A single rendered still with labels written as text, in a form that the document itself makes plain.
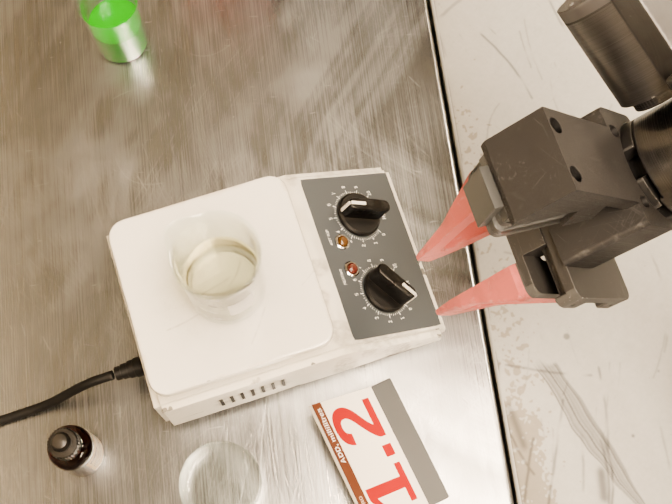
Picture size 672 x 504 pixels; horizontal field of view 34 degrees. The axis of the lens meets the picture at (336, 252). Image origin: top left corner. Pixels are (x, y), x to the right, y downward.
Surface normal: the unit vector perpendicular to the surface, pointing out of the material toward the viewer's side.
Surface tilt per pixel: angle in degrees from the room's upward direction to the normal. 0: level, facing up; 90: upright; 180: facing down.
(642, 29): 91
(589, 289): 49
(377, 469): 40
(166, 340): 0
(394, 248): 30
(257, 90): 0
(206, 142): 0
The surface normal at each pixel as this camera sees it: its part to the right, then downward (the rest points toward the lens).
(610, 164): 0.73, -0.42
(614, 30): -0.38, 0.48
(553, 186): -0.62, -0.04
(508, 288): -0.84, 0.11
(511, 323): 0.00, -0.30
